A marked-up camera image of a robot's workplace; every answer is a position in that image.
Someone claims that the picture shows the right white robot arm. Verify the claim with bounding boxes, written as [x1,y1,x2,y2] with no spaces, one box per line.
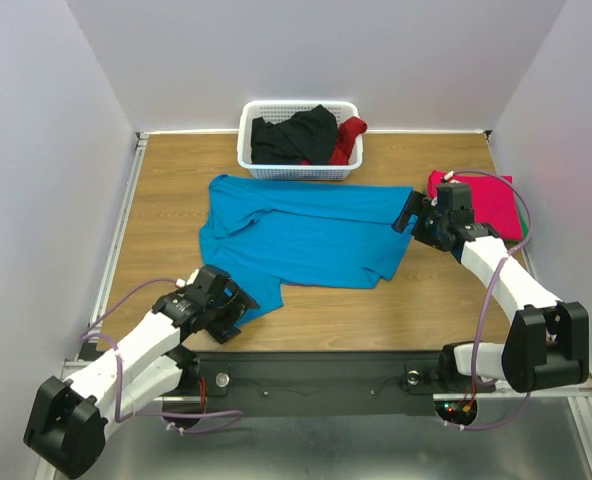
[392,183,590,393]

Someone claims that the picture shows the black t shirt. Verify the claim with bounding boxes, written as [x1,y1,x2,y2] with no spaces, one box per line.
[250,105,338,165]

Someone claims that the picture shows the folded green t shirt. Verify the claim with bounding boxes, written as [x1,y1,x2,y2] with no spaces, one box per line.
[516,210,529,242]

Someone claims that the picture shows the red t shirt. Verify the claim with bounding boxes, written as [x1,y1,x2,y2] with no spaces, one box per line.
[300,116,367,166]

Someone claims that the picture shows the folded pink t shirt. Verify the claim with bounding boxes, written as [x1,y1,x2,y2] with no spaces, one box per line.
[454,175,523,242]

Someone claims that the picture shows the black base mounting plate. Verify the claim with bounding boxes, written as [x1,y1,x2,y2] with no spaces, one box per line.
[147,351,469,421]

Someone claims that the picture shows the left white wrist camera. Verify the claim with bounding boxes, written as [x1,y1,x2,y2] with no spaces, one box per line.
[175,269,199,288]

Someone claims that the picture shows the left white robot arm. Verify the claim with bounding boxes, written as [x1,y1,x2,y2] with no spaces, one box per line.
[23,265,259,479]

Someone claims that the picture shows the blue t shirt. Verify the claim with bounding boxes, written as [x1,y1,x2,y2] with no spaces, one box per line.
[199,175,413,323]

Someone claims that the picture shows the front aluminium frame rail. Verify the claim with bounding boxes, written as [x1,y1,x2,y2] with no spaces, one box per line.
[60,360,592,399]

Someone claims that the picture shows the aluminium frame rail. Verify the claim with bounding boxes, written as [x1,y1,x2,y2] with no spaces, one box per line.
[60,360,592,399]
[84,132,150,335]
[483,129,592,401]

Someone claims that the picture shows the white perforated plastic basket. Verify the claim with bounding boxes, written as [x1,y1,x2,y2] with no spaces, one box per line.
[237,99,363,181]

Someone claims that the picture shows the left aluminium frame rail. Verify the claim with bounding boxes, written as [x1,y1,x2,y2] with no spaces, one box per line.
[84,132,150,335]

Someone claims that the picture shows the right aluminium frame rail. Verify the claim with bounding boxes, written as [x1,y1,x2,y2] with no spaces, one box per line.
[483,129,592,401]

